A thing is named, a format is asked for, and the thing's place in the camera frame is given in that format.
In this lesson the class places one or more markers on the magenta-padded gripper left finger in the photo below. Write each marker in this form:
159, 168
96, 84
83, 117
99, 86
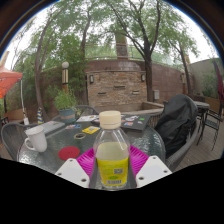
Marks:
71, 171

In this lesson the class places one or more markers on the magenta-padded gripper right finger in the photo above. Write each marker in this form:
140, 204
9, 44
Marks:
151, 170

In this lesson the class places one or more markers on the clear bottle with yellow label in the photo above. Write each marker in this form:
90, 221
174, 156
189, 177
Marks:
111, 160

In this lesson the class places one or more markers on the flat round red coaster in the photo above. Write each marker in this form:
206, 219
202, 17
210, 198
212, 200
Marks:
69, 153

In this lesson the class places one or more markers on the grey wicker chair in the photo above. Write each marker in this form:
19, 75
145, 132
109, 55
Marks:
11, 136
181, 155
85, 110

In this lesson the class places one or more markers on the white ceramic mug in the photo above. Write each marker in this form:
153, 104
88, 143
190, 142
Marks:
37, 140

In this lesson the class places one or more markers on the silver laptop with stickers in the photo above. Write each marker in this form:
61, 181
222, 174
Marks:
51, 126

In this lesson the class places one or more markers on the white sticker sheet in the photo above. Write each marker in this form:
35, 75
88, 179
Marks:
87, 118

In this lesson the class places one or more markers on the black backpack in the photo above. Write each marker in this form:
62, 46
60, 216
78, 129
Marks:
176, 120

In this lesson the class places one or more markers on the blue and yellow striped cone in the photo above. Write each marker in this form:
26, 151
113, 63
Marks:
40, 116

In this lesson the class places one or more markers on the white umbrella pole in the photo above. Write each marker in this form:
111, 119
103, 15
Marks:
25, 120

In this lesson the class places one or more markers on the potted green plant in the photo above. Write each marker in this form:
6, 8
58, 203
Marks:
66, 101

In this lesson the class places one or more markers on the black metal chair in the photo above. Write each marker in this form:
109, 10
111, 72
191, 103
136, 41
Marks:
211, 123

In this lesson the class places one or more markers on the round dark patio table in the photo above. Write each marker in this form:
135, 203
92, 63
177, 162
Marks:
202, 105

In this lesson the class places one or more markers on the orange patio umbrella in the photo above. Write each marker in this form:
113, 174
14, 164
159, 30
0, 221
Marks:
8, 81

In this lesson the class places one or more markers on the grey wall box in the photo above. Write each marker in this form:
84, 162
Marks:
156, 95

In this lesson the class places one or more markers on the wall lamp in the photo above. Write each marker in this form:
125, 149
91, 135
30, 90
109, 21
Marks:
91, 79
143, 77

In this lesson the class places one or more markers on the lamp post with white globe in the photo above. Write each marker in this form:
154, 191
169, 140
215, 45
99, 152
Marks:
65, 76

